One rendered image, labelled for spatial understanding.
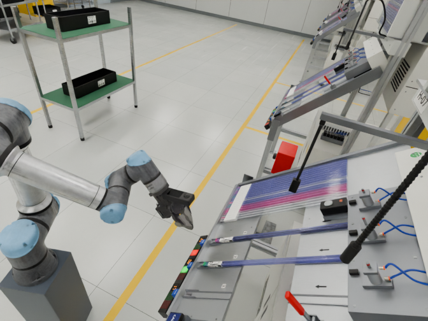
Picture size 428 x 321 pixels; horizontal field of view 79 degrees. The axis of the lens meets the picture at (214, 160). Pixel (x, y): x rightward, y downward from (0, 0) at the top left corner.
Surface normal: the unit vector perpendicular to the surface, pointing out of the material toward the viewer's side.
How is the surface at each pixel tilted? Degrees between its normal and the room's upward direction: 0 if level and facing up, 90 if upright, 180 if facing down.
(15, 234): 7
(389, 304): 42
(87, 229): 0
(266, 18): 90
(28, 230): 7
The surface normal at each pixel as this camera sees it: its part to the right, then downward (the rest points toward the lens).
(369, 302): -0.52, -0.80
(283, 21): -0.39, 0.54
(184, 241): 0.12, -0.78
